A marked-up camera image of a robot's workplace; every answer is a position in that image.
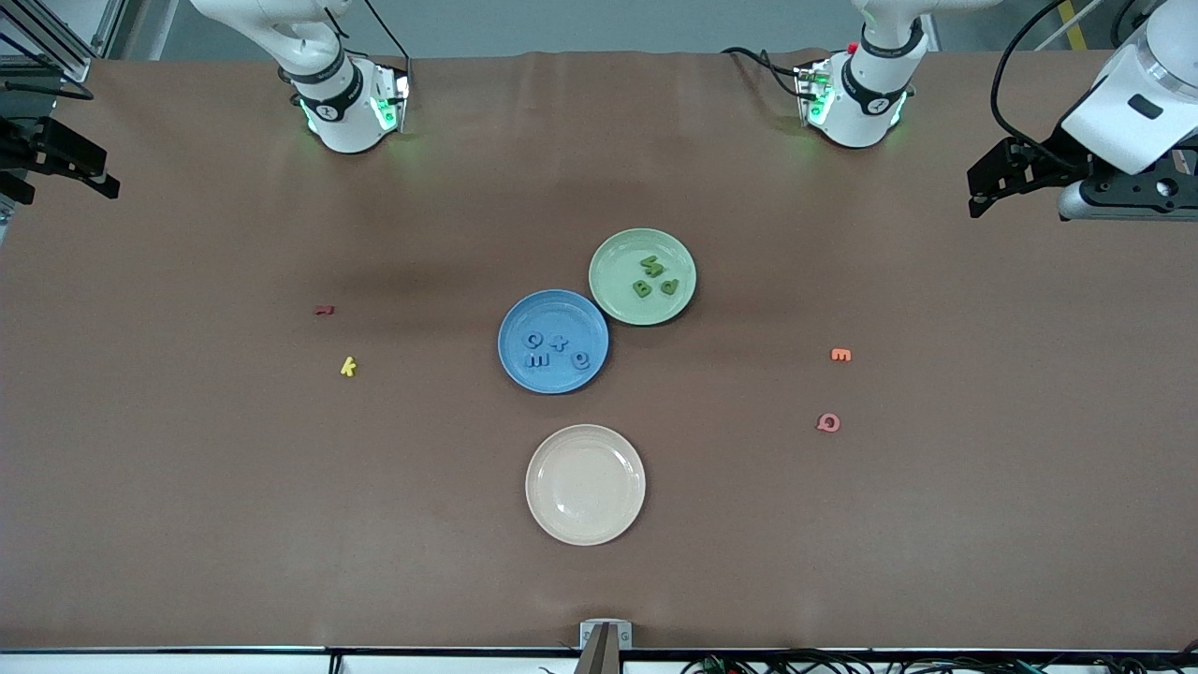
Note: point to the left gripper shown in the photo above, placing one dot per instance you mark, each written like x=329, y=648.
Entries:
x=1056, y=155

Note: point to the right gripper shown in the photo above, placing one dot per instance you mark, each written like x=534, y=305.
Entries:
x=28, y=148

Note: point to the green letter B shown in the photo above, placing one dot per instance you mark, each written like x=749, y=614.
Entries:
x=642, y=289

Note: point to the blue letter x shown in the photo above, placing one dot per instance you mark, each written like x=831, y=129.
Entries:
x=559, y=344

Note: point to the blue letter e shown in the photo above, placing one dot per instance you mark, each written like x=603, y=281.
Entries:
x=528, y=341

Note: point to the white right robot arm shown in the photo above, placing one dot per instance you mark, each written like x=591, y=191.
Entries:
x=342, y=112

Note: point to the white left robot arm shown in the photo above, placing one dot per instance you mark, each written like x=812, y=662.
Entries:
x=870, y=103

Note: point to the pink letter Q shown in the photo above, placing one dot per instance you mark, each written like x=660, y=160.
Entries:
x=821, y=422

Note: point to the brown table cover sheet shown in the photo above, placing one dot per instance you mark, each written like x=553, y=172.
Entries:
x=187, y=524

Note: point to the green plate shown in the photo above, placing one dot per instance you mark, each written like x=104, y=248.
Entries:
x=618, y=253

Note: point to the blue plate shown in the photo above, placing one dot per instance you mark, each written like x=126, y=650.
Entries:
x=552, y=309

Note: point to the cream plate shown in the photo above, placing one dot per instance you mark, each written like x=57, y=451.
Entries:
x=585, y=487

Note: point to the aluminium frame profile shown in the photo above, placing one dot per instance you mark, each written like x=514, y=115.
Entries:
x=70, y=64

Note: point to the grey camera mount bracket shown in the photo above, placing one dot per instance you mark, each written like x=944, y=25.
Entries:
x=590, y=635

